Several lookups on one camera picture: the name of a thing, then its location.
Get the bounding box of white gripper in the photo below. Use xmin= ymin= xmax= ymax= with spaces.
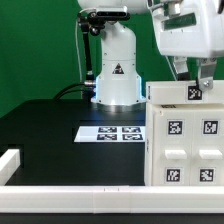
xmin=148 ymin=0 xmax=224 ymax=91

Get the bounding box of white cabinet top block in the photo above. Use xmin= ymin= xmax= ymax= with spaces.
xmin=146 ymin=80 xmax=224 ymax=105

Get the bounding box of white cabinet door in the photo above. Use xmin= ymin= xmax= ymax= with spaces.
xmin=190 ymin=110 xmax=224 ymax=186
xmin=153 ymin=110 xmax=192 ymax=186

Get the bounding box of white cabinet body box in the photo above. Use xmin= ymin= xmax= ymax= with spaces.
xmin=144 ymin=104 xmax=224 ymax=186

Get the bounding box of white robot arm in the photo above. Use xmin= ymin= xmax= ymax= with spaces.
xmin=78 ymin=0 xmax=224 ymax=108

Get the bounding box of grey depth camera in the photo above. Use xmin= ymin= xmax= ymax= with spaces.
xmin=89 ymin=6 xmax=130 ymax=21

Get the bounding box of black cable bundle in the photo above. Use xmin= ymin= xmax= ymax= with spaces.
xmin=53 ymin=82 xmax=98 ymax=101

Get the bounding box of white marker base plate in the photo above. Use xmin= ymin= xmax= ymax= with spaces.
xmin=74 ymin=126 xmax=145 ymax=143

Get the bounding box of white U-shaped fence frame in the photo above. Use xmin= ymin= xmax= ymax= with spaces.
xmin=0 ymin=149 xmax=224 ymax=213

